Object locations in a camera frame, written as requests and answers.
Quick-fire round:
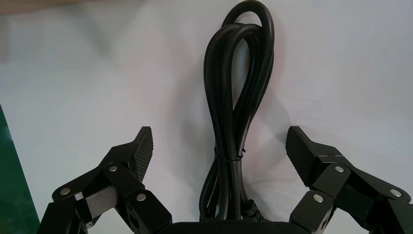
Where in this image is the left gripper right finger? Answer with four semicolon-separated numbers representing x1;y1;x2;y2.
285;126;413;234

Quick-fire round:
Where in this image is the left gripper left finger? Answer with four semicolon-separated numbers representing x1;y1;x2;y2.
37;126;173;234

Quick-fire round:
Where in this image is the black power cable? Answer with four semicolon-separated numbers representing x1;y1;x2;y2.
198;0;276;224

